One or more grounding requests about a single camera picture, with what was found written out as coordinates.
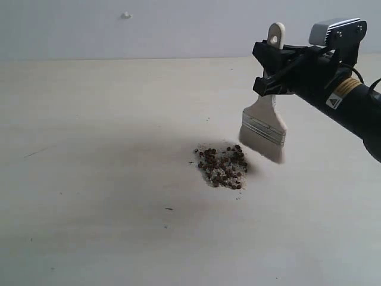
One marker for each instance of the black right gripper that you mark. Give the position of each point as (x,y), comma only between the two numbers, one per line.
(304,71)

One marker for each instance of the white paint brush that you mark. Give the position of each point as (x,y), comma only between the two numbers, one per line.
(262,129)

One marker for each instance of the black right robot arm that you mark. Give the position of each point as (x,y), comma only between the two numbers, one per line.
(353,105)

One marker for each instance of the pile of rice and beans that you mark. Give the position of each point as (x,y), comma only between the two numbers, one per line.
(224,166)

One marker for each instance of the small white wall plug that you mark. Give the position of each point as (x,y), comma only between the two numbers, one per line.
(126,15)

